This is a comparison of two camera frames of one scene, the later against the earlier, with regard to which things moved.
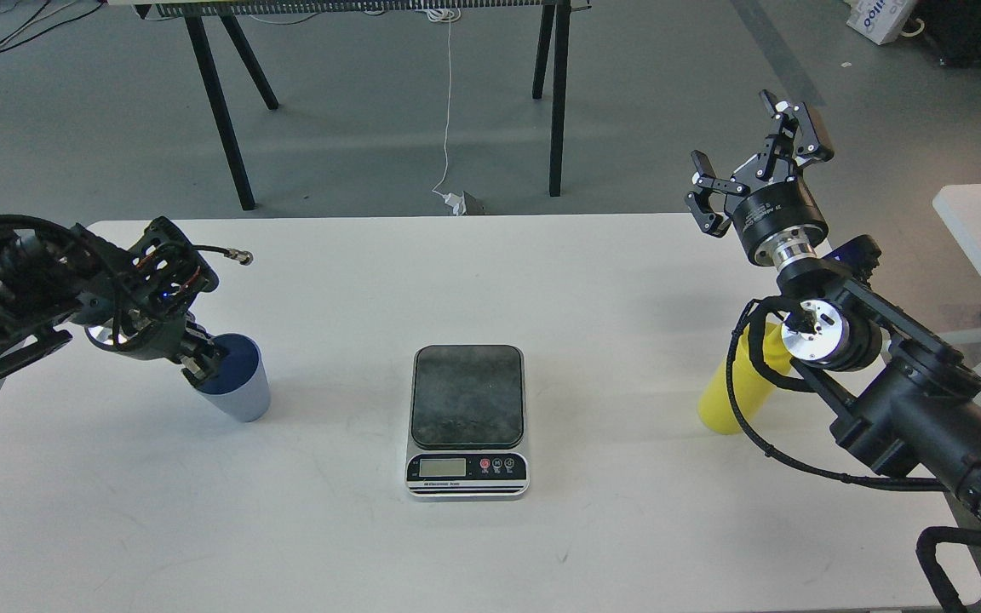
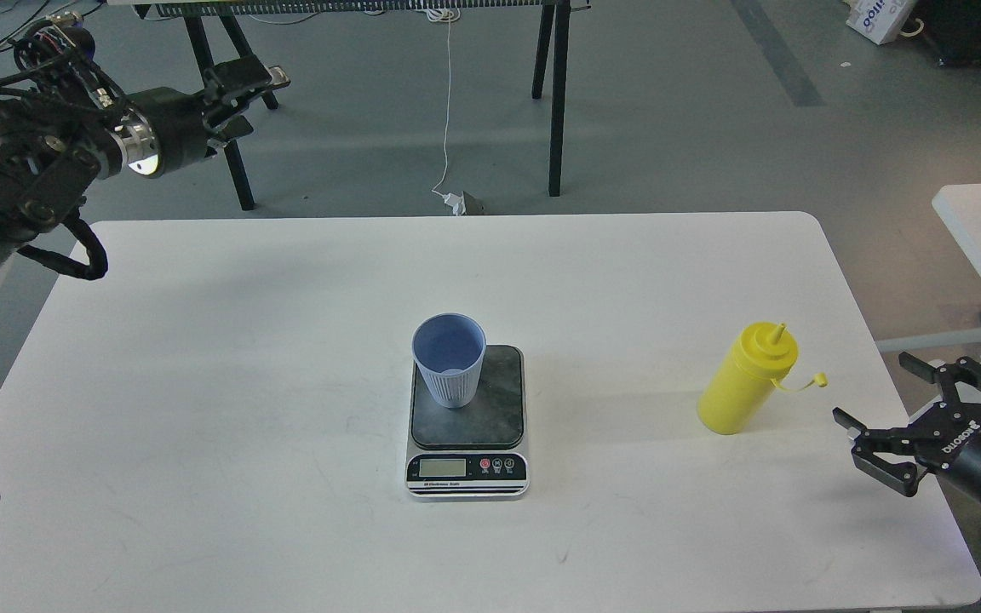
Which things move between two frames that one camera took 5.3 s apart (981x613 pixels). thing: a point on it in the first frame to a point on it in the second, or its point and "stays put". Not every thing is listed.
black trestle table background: (553, 50) stays put
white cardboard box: (880, 20) stays put
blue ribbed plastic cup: (240, 390) to (450, 348)
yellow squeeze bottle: (752, 387) stays put
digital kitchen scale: (467, 423) stays put
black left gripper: (158, 283) to (160, 130)
